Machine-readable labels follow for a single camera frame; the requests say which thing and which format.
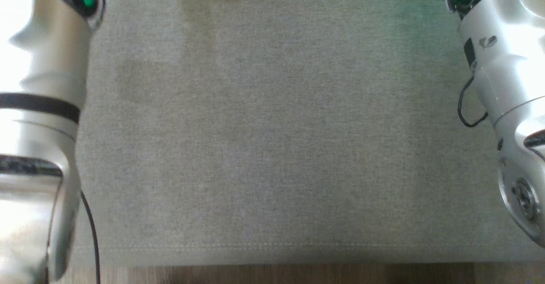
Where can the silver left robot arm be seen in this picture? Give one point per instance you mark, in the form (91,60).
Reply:
(38,126)

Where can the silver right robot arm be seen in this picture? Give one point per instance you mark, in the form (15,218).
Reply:
(511,84)

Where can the large grey fabric ottoman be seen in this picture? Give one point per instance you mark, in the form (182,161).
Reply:
(276,126)

